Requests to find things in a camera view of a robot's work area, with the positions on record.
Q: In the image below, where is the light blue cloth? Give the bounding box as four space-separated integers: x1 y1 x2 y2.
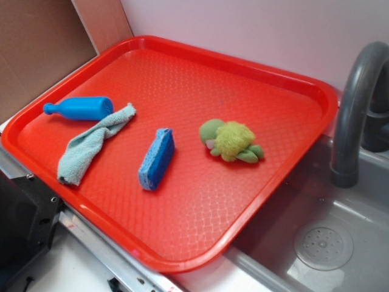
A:
57 103 136 186

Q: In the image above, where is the metal rail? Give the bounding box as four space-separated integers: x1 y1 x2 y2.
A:
59 209 182 291

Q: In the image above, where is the green plush animal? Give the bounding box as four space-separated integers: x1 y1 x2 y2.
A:
199 119 264 164

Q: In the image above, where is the blue sponge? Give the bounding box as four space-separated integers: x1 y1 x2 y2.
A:
138 128 176 191

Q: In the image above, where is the grey faucet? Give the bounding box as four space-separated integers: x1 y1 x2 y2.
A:
330 41 388 188

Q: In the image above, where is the red plastic tray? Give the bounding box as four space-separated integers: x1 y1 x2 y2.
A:
1 36 338 274

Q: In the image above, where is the grey plastic sink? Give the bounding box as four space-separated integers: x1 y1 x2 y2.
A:
223 91 389 292

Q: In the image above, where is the blue plastic bottle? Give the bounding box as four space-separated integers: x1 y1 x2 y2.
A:
43 97 114 121

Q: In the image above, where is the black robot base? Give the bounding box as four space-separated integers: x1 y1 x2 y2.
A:
1 174 63 291

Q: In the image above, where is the brown cardboard panel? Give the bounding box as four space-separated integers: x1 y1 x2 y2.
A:
1 1 133 123

